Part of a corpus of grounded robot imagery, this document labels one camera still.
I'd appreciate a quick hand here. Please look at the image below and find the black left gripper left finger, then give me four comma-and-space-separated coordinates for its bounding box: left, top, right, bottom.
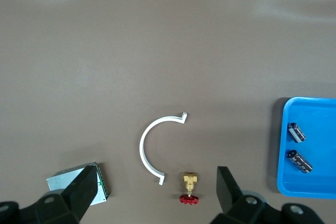
0, 165, 99, 224

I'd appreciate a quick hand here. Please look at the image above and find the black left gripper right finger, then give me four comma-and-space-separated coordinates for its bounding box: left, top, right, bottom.
209, 166, 327, 224

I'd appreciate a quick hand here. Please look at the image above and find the brown electrolytic capacitor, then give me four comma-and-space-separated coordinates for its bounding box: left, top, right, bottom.
286, 149, 313, 174

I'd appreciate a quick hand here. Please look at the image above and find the dark electrolytic capacitor silver stripe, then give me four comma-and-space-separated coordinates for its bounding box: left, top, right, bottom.
287, 122, 307, 144

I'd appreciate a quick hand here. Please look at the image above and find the blue plastic tray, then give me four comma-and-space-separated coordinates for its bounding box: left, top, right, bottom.
277, 97, 336, 200

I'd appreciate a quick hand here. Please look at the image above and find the silver metal module box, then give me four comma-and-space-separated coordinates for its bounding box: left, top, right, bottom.
46, 162, 111, 206

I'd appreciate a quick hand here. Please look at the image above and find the brass valve red handwheel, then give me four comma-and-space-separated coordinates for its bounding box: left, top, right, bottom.
178, 172, 201, 206

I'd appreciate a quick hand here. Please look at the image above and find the white semicircular plastic bracket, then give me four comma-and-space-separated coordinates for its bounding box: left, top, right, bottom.
139, 112, 188, 187

